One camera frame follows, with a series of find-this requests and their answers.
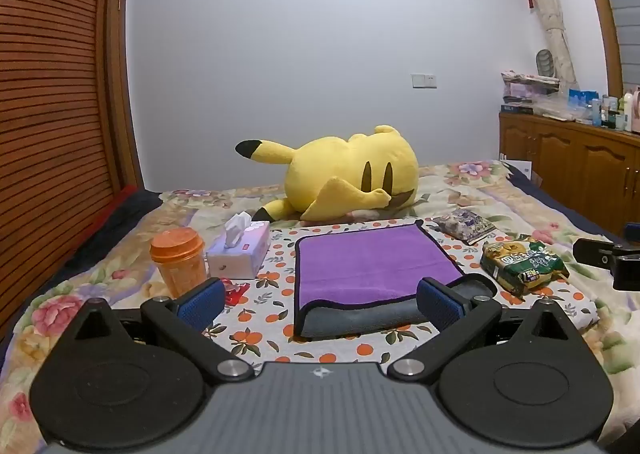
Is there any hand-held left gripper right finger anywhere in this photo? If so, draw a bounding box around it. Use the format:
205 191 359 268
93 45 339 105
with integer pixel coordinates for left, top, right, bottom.
387 277 582 383

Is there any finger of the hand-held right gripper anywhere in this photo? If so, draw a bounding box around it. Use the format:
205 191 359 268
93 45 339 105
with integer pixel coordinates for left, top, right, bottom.
612 251 640 292
572 237 627 268

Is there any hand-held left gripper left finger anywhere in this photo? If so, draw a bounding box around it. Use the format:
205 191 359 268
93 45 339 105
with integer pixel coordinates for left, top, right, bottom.
66 278 256 383

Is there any purple and grey towel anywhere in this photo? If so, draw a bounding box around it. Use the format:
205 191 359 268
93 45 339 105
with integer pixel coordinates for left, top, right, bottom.
292 220 499 340

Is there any small red wrapper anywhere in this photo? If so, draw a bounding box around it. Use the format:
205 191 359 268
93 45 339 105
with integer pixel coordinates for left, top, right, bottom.
220 278 250 306

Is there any orange plastic cup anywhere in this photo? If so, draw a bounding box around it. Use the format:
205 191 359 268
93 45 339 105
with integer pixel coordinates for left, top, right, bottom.
149 228 208 299

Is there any dark blue mattress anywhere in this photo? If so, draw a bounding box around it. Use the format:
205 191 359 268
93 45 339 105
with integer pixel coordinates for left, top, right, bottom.
510 167 627 241

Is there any white tissue box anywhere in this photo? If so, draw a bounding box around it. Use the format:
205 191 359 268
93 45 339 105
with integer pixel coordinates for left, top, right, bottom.
206 211 272 280

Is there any orange fruit print cloth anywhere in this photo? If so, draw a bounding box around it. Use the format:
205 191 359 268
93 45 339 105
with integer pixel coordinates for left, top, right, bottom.
107 217 601 376

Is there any green snack packet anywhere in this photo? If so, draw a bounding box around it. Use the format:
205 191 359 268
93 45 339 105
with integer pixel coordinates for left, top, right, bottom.
480 234 571 298

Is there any purple snack packet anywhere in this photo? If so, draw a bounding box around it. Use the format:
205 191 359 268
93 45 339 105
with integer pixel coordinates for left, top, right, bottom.
432 208 496 246

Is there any wooden cabinet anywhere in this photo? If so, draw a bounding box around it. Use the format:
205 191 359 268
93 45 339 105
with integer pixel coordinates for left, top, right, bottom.
498 112 640 241

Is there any white paper box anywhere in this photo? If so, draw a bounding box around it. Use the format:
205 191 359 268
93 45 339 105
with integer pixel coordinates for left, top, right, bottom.
500 159 534 180

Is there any group of toiletry bottles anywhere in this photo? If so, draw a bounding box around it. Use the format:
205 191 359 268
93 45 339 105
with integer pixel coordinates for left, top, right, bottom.
600 86 640 133

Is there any clear plastic box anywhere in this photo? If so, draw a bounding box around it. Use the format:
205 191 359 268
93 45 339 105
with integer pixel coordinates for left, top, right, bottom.
532 94 587 123

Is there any blue box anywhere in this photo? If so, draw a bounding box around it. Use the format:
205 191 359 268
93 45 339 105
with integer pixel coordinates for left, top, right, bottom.
568 88 602 125

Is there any yellow plush toy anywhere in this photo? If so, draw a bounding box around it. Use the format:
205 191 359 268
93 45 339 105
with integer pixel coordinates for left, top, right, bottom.
235 124 420 223

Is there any small grey fan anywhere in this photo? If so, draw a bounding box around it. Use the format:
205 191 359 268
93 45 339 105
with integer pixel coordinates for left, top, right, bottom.
536 48 556 78

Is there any grey window blind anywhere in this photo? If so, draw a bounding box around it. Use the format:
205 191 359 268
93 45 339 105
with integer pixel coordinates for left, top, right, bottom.
592 0 640 88

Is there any slatted wooden wardrobe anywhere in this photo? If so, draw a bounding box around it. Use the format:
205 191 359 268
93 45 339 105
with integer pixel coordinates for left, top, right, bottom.
0 0 147 341

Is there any wooden window frame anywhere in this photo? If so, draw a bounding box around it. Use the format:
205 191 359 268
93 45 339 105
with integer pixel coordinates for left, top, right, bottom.
572 0 626 96

